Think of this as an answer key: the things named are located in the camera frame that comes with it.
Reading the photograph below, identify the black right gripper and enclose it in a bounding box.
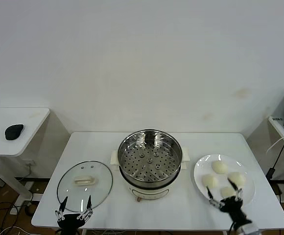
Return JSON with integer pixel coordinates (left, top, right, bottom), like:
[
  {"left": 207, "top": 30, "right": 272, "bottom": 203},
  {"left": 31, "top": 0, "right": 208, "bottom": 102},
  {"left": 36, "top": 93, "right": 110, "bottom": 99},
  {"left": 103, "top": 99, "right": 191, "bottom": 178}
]
[{"left": 207, "top": 178, "right": 252, "bottom": 230}]

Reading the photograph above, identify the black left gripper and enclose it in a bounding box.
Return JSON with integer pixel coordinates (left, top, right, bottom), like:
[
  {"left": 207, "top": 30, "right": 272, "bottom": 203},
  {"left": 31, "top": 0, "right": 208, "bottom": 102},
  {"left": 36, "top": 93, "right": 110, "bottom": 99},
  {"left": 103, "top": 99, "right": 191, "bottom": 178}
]
[{"left": 55, "top": 195, "right": 94, "bottom": 235}]

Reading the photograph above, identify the white steamed baozi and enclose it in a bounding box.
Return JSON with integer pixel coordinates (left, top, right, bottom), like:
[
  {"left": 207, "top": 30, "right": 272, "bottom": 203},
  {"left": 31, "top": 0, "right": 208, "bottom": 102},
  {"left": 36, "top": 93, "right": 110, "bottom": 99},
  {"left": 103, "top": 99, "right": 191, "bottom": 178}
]
[
  {"left": 201, "top": 173, "right": 219, "bottom": 189},
  {"left": 211, "top": 160, "right": 229, "bottom": 176},
  {"left": 227, "top": 171, "right": 247, "bottom": 189},
  {"left": 220, "top": 186, "right": 237, "bottom": 198}
]

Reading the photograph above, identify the glass lid cream handle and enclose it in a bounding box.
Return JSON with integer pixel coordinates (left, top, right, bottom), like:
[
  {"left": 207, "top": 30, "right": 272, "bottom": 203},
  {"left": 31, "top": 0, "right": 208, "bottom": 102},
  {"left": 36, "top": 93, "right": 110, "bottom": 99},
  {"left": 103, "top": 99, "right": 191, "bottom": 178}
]
[{"left": 56, "top": 160, "right": 114, "bottom": 213}]

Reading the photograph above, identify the stainless steel steamer basket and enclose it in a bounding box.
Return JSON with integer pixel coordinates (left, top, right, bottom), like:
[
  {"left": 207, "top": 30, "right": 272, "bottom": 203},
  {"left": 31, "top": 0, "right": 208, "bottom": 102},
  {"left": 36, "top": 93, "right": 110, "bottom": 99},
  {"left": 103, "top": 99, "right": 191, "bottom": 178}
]
[{"left": 118, "top": 129, "right": 184, "bottom": 187}]

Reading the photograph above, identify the white round plate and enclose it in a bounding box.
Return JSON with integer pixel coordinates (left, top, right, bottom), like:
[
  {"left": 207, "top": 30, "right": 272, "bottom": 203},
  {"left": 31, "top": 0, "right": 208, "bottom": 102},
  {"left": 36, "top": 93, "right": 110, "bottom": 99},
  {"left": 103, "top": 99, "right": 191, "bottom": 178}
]
[{"left": 193, "top": 153, "right": 256, "bottom": 209}]

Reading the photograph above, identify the cream electric cooking pot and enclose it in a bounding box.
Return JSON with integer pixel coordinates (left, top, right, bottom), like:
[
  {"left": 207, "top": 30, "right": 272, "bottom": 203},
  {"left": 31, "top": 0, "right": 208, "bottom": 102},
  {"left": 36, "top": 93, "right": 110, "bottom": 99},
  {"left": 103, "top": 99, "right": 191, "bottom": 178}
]
[{"left": 110, "top": 146, "right": 190, "bottom": 203}]

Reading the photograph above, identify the white desk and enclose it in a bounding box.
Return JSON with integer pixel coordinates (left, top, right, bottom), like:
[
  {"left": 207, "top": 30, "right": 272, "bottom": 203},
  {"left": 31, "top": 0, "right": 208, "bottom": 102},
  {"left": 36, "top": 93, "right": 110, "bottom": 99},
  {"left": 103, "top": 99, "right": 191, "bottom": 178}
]
[{"left": 268, "top": 115, "right": 284, "bottom": 218}]

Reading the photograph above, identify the black computer mouse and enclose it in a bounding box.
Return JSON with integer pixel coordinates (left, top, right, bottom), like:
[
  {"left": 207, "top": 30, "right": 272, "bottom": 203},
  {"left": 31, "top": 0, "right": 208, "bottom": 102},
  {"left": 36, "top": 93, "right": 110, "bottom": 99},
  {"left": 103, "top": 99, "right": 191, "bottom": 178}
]
[{"left": 4, "top": 124, "right": 24, "bottom": 141}]

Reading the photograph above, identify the white side table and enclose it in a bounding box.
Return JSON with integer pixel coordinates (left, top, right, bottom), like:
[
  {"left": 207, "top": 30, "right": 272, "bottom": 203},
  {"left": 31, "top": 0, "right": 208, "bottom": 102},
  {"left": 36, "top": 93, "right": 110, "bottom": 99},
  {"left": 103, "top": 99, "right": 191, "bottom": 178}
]
[{"left": 0, "top": 107, "right": 51, "bottom": 205}]

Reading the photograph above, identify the black cable with adapter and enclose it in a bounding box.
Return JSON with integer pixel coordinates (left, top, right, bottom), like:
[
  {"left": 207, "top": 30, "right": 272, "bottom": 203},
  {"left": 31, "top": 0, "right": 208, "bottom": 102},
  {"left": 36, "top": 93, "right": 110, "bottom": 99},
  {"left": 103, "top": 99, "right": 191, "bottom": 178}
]
[{"left": 266, "top": 137, "right": 284, "bottom": 182}]

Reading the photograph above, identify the white cable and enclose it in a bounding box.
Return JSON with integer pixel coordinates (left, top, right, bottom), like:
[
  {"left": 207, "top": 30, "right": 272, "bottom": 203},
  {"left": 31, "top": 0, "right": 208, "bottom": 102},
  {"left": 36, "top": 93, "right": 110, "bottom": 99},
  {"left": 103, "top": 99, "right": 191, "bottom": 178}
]
[{"left": 265, "top": 135, "right": 284, "bottom": 156}]

